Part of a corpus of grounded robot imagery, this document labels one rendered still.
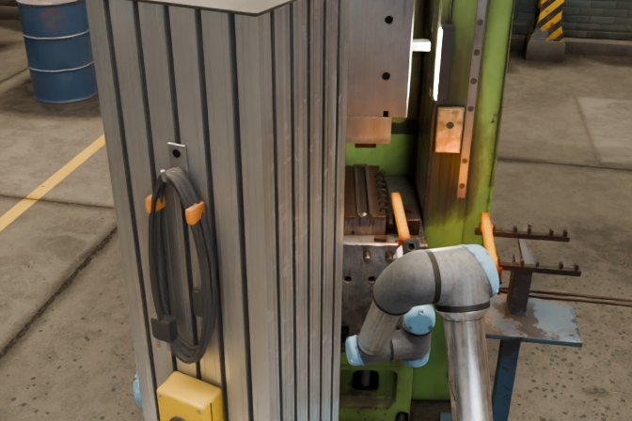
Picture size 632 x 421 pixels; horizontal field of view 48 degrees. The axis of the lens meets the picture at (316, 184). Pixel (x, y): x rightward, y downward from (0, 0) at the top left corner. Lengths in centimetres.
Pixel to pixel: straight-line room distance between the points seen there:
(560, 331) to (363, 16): 122
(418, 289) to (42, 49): 551
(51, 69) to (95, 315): 332
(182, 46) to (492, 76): 175
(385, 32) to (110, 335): 212
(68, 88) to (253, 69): 594
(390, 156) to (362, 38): 80
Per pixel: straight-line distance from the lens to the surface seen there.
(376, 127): 235
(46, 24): 657
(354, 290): 259
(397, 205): 232
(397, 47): 226
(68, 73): 669
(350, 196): 262
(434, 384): 317
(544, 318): 257
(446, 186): 262
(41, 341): 372
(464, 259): 150
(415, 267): 147
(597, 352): 368
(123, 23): 91
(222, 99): 85
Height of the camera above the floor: 221
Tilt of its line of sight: 27 degrees down
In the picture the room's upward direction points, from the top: straight up
